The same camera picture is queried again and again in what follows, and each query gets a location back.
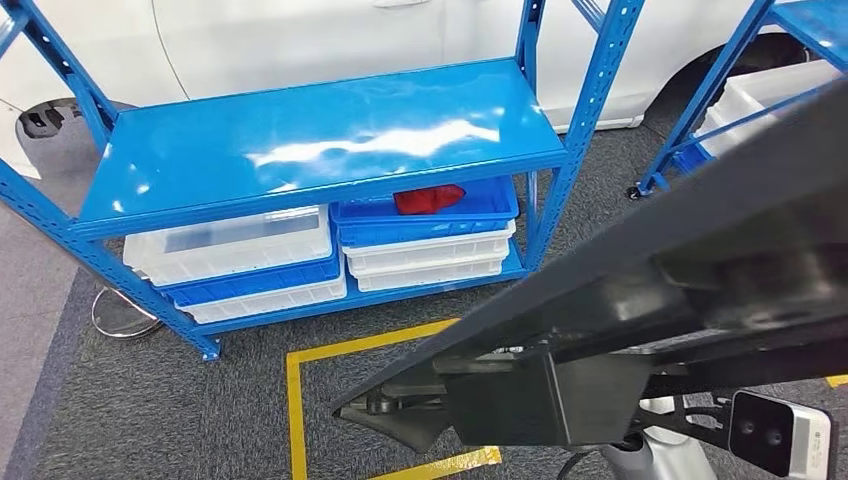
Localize blue steel shelf rack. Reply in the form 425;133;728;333
0;0;647;362

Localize black plastic panel part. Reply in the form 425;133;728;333
331;79;848;455

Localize chrome round floor base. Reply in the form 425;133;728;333
90;286;165;340

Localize black camera cable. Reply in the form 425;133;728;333
555;450;601;480

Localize blue plastic bin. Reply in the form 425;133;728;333
160;254;342;307
329;175;521;248

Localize black camera bracket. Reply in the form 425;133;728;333
629;390;733;452

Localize blue wheeled shelf rack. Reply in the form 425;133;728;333
635;0;848;197

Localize white plastic bin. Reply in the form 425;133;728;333
123;203;335;287
341;220;517;278
692;59;843;159
354;254;506;293
175;271;348;326

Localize white car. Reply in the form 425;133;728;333
0;0;816;181

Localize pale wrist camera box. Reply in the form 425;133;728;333
727;389;837;478

